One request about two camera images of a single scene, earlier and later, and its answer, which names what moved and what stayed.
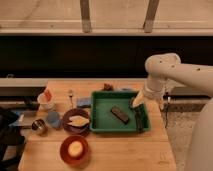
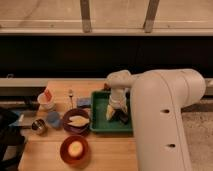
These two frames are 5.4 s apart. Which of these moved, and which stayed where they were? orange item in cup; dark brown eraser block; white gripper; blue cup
Moved: white gripper
Stayed: blue cup; dark brown eraser block; orange item in cup
